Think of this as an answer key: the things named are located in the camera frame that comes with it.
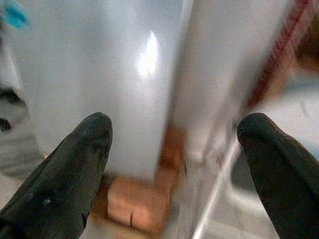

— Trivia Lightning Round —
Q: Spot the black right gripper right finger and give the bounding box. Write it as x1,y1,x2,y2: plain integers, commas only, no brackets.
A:
236,113,319,239

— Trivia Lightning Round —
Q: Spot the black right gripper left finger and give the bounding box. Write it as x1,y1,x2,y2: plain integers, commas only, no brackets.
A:
0,112,113,239

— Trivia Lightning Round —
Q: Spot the blue capped translucent bottle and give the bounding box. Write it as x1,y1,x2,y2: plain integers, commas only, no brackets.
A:
0,0,192,181

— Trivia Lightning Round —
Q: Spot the clear bottle red label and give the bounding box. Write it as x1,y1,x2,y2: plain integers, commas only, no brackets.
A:
169,0,312,239

